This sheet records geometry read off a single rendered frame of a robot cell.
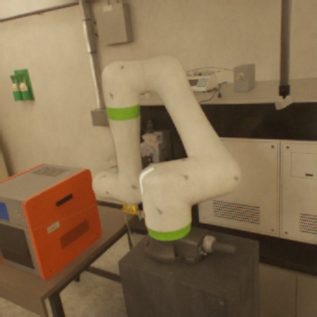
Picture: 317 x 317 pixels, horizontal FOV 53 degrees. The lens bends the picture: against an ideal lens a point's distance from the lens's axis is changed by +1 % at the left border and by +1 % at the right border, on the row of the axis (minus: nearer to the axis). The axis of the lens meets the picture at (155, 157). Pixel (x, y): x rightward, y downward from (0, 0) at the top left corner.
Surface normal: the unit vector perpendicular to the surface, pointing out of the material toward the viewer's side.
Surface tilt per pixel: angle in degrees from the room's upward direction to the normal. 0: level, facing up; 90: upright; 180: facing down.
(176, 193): 89
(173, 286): 90
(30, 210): 90
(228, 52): 90
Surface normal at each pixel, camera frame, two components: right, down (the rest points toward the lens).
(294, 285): -0.51, 0.33
